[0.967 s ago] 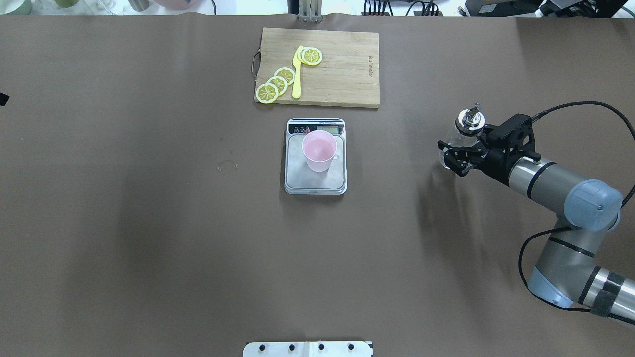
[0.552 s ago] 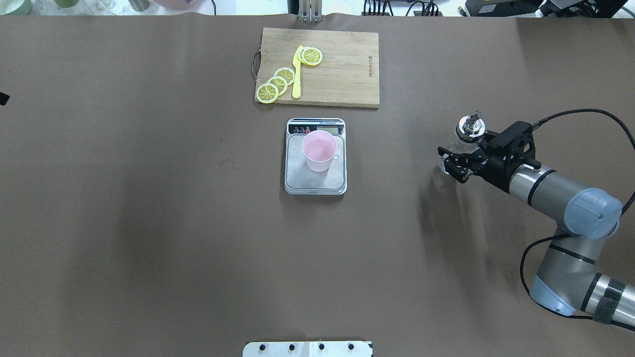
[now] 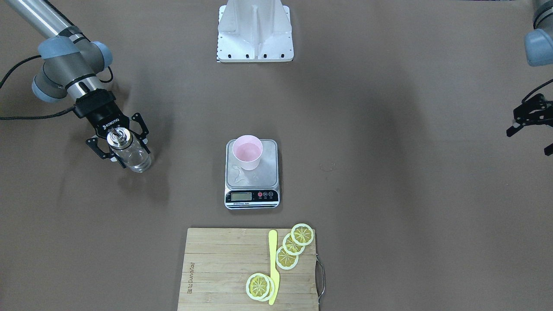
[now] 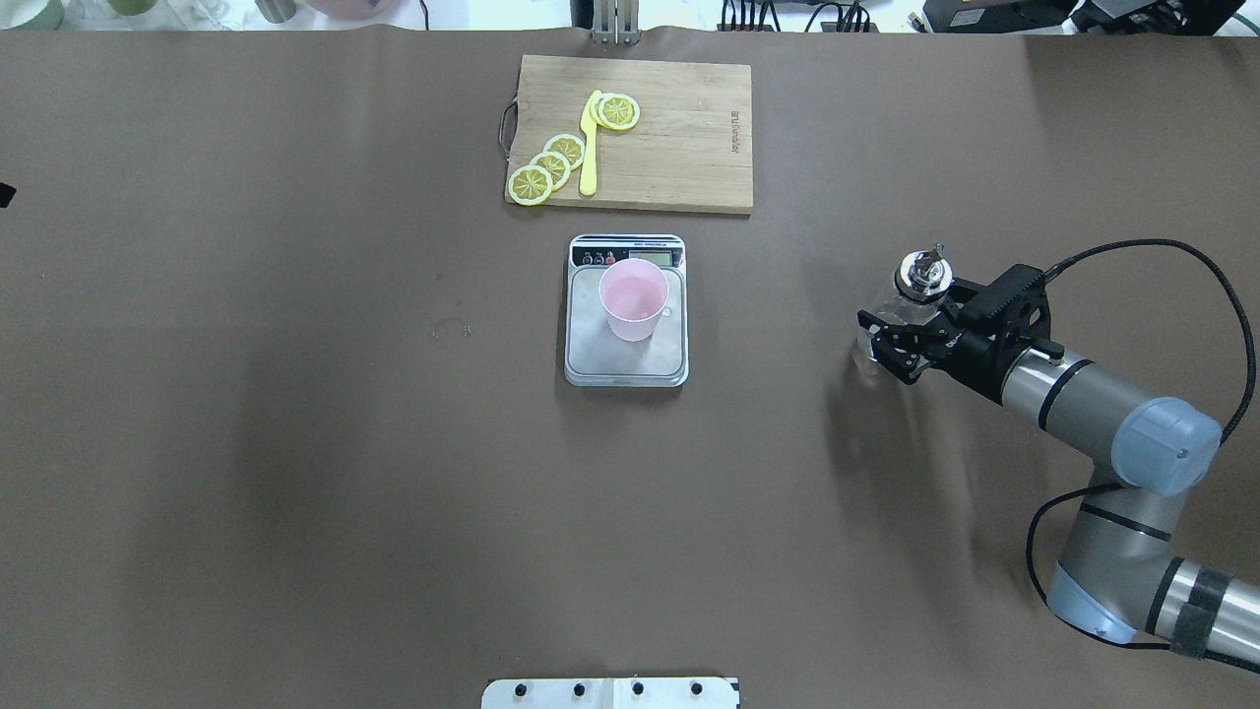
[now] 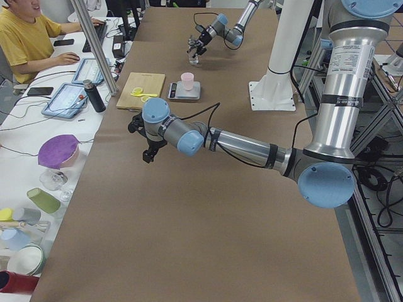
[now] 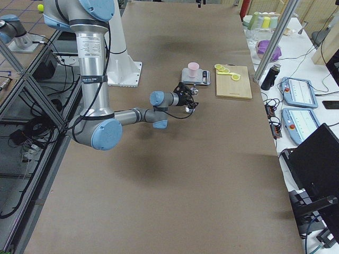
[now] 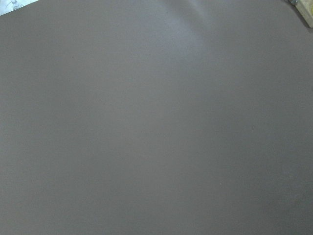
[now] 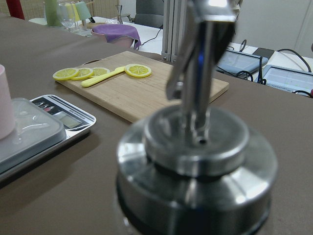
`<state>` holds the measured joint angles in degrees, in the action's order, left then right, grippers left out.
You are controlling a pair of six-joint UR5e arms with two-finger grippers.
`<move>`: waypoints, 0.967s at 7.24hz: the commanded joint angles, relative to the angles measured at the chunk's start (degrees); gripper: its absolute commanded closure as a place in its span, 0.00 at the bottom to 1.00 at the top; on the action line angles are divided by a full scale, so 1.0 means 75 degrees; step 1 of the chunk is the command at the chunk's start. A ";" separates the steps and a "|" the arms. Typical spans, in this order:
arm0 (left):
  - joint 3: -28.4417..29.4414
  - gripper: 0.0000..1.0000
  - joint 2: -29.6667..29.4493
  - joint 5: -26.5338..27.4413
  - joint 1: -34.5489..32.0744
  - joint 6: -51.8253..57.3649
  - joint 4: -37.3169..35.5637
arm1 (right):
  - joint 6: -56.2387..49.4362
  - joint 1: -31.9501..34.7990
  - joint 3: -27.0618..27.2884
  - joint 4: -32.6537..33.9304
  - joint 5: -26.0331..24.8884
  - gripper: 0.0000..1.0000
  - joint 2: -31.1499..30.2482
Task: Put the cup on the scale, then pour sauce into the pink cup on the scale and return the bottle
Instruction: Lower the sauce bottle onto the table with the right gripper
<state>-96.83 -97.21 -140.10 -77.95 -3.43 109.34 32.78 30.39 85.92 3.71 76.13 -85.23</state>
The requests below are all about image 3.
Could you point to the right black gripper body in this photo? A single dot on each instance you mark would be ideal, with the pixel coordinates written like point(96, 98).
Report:
point(105, 120)

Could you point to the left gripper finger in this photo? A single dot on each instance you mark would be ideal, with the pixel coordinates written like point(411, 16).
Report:
point(548, 151)
point(516, 127)

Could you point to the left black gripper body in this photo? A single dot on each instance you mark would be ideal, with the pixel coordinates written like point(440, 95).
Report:
point(529, 113)

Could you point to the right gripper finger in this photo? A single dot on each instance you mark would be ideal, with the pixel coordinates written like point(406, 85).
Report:
point(93, 143)
point(142, 136)

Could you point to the glass sauce bottle metal spout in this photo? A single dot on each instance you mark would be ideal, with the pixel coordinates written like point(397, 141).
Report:
point(128, 149)

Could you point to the pink plastic cup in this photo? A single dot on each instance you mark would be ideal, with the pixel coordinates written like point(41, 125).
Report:
point(248, 150)

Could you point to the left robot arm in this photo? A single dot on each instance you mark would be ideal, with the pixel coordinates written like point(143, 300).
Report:
point(539, 42)

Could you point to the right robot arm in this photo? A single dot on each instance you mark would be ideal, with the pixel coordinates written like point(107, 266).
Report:
point(71, 64)

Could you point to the silver digital kitchen scale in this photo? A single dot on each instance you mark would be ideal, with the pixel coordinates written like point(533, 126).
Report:
point(255, 189)

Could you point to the bamboo cutting board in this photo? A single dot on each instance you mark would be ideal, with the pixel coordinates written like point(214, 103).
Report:
point(218, 261)

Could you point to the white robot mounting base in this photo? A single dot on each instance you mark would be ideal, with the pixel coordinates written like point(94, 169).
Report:
point(254, 31)

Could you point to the yellow plastic knife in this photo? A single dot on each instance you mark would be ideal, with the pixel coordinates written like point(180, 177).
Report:
point(274, 273)

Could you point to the lemon slice under pair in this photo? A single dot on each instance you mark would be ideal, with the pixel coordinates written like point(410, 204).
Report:
point(271, 290)

